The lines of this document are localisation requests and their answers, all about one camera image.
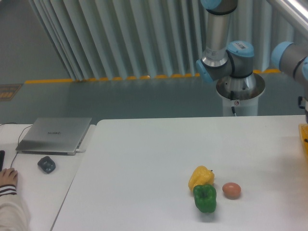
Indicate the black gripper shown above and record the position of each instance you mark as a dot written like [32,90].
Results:
[306,114]

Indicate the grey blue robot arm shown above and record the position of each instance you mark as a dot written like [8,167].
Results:
[230,65]

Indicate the striped sleeve forearm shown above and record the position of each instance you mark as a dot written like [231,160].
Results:
[12,214]

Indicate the yellow plastic basket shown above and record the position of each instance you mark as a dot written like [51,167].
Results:
[303,135]

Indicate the person's hand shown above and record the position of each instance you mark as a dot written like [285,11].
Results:
[8,177]

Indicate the brown egg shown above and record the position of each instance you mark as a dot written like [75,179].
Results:
[232,190]

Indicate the yellow bell pepper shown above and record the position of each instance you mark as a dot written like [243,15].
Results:
[201,176]

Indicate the green bell pepper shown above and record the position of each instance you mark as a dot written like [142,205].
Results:
[205,198]

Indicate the white pleated curtain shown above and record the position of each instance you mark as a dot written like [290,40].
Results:
[120,39]

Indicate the silver closed laptop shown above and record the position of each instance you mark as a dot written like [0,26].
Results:
[57,136]

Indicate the black phone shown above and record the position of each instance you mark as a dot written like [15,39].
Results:
[2,155]

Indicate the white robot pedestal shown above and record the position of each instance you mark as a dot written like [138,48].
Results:
[240,96]

